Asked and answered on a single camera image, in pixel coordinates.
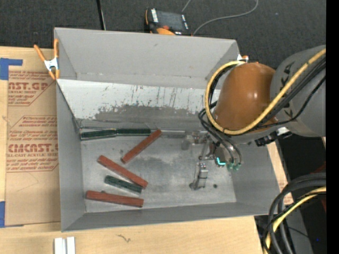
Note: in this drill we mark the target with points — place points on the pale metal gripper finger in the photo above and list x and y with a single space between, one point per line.
185 145
202 176

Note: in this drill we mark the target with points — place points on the red-brown flat block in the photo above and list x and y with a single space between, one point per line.
114 198
141 146
121 171

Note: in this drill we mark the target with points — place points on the grey metal bin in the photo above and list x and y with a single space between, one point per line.
164 168

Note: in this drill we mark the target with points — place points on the black cylinder on white bracket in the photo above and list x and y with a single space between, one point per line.
266 140

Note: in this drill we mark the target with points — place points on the brown cardboard board red print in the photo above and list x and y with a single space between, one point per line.
31 131

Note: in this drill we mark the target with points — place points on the dark green flat block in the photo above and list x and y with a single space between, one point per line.
133 131
98 134
123 184

